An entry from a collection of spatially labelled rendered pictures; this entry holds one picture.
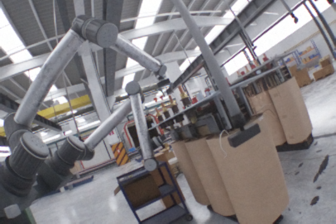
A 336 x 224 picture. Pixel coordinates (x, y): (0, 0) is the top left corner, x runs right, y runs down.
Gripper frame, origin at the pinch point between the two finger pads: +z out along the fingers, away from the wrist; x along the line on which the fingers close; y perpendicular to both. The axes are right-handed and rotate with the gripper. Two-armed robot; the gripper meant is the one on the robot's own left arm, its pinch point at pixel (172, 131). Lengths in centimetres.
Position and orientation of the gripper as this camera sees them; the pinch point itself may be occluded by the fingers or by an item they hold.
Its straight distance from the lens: 168.1
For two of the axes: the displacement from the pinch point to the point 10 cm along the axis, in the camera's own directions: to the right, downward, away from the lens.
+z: 8.2, -5.7, 0.8
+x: 0.1, 1.6, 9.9
